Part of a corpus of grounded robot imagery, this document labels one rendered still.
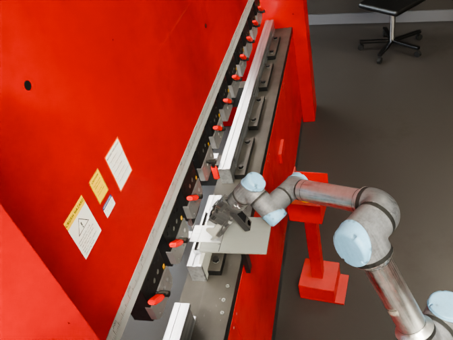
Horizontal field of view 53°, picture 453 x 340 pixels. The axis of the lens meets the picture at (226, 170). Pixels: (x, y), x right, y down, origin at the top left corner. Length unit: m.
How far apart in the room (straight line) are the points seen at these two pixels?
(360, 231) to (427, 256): 1.74
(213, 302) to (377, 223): 0.75
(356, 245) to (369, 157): 2.39
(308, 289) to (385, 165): 1.26
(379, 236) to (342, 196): 0.22
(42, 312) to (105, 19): 0.77
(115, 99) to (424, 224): 2.37
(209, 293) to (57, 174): 0.99
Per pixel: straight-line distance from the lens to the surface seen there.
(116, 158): 1.17
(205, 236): 1.82
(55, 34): 1.02
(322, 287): 2.68
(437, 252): 3.01
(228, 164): 2.17
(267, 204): 1.56
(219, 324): 1.73
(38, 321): 0.61
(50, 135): 0.96
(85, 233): 1.06
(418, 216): 3.19
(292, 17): 3.59
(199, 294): 1.82
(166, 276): 1.44
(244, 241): 1.77
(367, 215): 1.30
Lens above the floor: 2.31
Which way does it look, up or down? 39 degrees down
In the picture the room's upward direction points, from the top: 15 degrees counter-clockwise
